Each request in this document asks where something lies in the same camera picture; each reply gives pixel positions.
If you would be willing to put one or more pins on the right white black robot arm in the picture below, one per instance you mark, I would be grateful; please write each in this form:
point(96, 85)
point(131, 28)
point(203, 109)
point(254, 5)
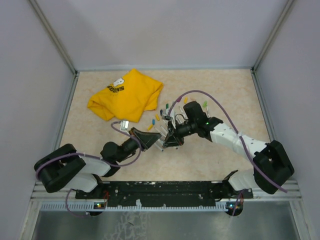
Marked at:
point(271, 164)

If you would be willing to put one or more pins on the yellow printed t-shirt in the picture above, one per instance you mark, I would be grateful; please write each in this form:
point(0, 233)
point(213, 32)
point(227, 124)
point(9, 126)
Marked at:
point(127, 98)

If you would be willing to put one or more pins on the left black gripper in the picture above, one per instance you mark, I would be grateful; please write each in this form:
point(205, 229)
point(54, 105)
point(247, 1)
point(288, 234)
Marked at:
point(146, 139)

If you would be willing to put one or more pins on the blue cap whiteboard marker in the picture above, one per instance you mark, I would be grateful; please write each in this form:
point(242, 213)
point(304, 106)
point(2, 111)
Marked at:
point(159, 147)

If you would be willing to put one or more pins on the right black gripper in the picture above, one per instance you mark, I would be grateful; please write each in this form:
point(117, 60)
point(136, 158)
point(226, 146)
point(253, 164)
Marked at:
point(173, 138)

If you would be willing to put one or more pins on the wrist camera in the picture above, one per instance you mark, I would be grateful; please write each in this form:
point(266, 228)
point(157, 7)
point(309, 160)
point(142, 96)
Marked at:
point(172, 117)
point(124, 125)

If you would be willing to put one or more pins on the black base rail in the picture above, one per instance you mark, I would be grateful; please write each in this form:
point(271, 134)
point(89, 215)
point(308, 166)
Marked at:
point(167, 195)

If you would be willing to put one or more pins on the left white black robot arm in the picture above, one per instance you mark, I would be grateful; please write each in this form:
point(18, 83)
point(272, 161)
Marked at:
point(67, 168)

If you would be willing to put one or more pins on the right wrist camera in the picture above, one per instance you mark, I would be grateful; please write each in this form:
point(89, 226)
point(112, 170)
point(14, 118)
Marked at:
point(172, 117)

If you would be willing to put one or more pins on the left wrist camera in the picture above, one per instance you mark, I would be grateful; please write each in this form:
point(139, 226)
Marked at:
point(124, 125)

